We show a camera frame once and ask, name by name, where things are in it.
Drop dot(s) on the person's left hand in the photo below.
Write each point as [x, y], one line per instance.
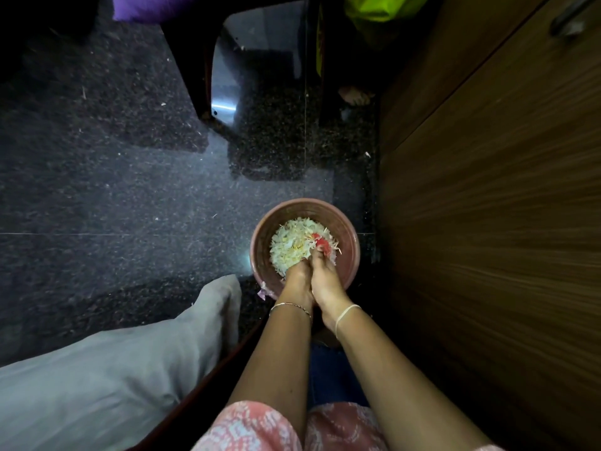
[299, 282]

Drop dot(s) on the person's right hand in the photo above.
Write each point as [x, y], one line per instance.
[329, 288]

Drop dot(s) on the person's left forearm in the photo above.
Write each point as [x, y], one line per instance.
[277, 361]

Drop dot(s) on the person's right forearm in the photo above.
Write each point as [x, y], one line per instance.
[404, 390]

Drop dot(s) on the pile of white garlic peels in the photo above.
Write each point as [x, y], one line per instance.
[293, 244]

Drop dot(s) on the pink patterned garment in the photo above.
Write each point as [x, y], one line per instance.
[343, 429]

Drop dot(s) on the pink patterned left sleeve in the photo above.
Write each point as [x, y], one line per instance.
[249, 429]

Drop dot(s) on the pink patterned sleeve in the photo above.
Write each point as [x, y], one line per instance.
[490, 448]
[249, 429]

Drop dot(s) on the wooden cabinet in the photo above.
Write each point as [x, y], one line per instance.
[498, 239]

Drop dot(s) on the grey cloth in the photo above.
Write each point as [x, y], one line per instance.
[103, 380]

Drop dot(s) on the pink patterned right sleeve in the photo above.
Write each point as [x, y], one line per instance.
[490, 448]

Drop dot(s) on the green bag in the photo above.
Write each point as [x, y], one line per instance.
[385, 4]

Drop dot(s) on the purple bag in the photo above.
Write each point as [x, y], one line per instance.
[150, 6]

